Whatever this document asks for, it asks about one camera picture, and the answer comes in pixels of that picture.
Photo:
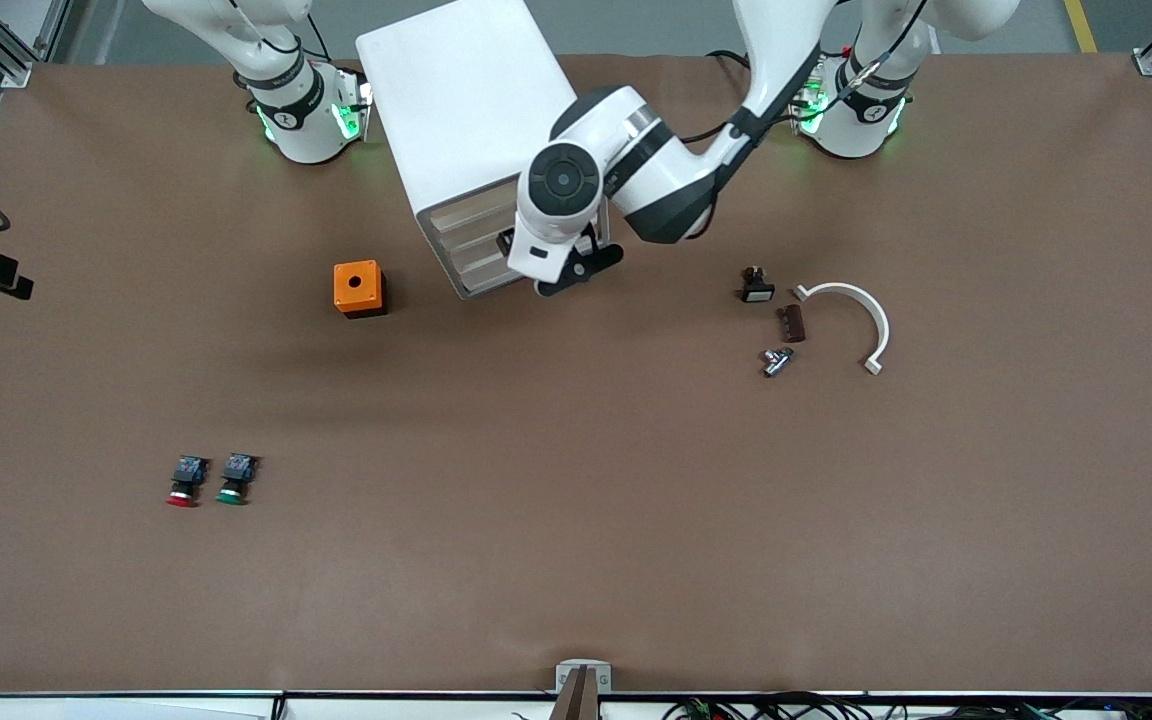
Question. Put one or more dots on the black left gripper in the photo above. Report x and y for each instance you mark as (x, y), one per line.
(507, 241)

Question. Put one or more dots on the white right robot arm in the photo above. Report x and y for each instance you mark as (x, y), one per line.
(286, 110)

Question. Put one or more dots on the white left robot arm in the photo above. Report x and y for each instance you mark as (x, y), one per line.
(656, 170)

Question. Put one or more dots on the red mushroom push button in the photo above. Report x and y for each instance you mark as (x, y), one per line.
(187, 477)

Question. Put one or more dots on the green mushroom push button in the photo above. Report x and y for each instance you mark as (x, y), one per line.
(236, 475)

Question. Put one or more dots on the small silver metal fitting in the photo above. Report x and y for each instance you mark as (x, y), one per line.
(777, 362)

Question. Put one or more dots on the brown terminal block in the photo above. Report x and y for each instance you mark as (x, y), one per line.
(793, 323)

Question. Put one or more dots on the orange button enclosure box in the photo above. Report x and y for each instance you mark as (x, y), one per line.
(356, 288)

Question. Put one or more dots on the small black white-faced switch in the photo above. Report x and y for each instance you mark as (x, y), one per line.
(758, 289)

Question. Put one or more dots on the white curved plastic bracket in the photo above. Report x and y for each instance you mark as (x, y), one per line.
(877, 320)

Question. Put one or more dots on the grey metal edge bracket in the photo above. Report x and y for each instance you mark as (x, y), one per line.
(604, 680)

